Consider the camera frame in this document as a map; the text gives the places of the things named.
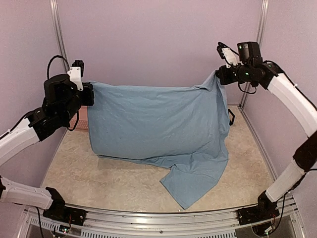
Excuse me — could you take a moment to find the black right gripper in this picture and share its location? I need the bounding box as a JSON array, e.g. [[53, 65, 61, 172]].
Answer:
[[217, 62, 254, 85]]

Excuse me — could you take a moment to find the light blue printed t-shirt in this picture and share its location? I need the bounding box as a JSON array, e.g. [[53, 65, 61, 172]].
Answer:
[[88, 72, 230, 209]]

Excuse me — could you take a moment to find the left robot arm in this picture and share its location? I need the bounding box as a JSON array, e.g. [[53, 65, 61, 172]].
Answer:
[[0, 74, 94, 221]]

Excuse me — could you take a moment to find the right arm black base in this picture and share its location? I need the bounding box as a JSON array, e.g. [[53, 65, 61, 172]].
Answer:
[[237, 191, 280, 225]]

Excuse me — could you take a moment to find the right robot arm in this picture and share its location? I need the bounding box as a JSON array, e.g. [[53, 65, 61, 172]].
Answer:
[[216, 42, 317, 220]]

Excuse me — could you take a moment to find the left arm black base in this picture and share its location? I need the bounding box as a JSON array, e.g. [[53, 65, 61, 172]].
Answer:
[[43, 187, 87, 226]]

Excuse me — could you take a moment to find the black display box silver brooch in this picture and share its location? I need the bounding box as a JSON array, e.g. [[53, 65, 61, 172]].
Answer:
[[228, 109, 235, 126]]

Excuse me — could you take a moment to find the pink plastic basket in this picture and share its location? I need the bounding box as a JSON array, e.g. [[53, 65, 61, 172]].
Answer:
[[70, 106, 89, 131]]

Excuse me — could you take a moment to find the right aluminium frame post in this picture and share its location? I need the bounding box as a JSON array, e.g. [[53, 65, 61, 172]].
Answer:
[[239, 0, 269, 110]]

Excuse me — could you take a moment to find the aluminium frame post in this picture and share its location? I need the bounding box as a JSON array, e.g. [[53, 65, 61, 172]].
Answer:
[[49, 0, 68, 61], [239, 0, 269, 110]]

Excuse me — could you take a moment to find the left aluminium frame post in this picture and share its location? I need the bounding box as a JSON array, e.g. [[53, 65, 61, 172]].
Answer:
[[49, 0, 68, 61]]

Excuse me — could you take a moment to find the front aluminium rail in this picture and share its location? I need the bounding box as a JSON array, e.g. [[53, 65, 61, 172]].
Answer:
[[14, 195, 308, 238]]

